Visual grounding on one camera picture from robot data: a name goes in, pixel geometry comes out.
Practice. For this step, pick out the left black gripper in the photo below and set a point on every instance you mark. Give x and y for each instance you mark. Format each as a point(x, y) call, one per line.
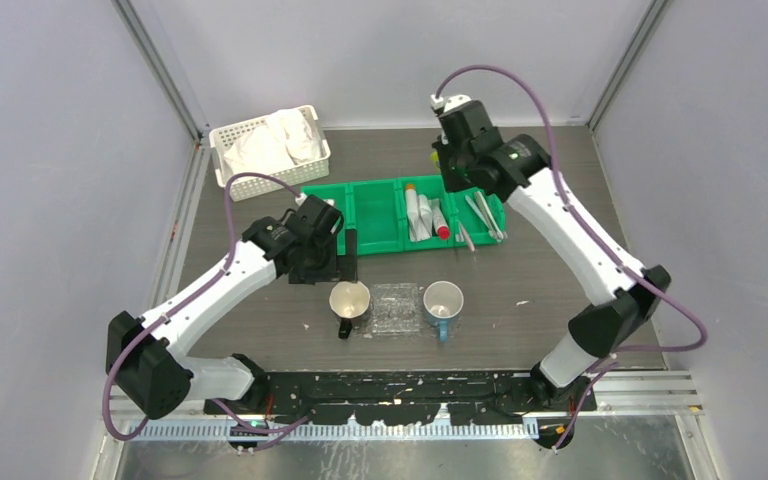
point(329, 273)

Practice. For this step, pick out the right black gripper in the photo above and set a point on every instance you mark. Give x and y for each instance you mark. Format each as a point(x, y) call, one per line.
point(452, 183)

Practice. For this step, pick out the black mug cream inside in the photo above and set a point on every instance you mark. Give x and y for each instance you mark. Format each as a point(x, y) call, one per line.
point(351, 304)

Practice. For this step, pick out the clear oval textured tray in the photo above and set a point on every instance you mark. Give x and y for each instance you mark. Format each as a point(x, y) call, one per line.
point(396, 311)

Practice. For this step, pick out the green compartment organizer bin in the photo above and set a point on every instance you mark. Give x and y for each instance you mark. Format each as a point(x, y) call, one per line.
point(376, 211)

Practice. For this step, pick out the white toothpaste tube orange cap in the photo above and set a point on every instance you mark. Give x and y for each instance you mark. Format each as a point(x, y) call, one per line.
point(412, 211)

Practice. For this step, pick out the blue mug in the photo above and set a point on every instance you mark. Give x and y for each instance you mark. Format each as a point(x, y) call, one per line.
point(442, 302)

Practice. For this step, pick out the white plastic basket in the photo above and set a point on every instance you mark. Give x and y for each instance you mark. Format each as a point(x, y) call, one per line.
point(244, 188)

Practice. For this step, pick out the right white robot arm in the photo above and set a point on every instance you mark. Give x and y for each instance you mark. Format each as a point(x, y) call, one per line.
point(617, 285)

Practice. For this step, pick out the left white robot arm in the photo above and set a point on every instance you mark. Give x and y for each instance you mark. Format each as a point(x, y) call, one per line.
point(148, 356)

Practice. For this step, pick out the white tube red cap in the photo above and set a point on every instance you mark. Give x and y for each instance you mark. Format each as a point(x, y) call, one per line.
point(439, 223)

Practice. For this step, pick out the white cloth in basket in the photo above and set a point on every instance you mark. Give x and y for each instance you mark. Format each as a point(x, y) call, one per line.
point(284, 140)

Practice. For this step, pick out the white slotted cable duct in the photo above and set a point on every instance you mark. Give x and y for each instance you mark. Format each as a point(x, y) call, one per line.
point(217, 430)

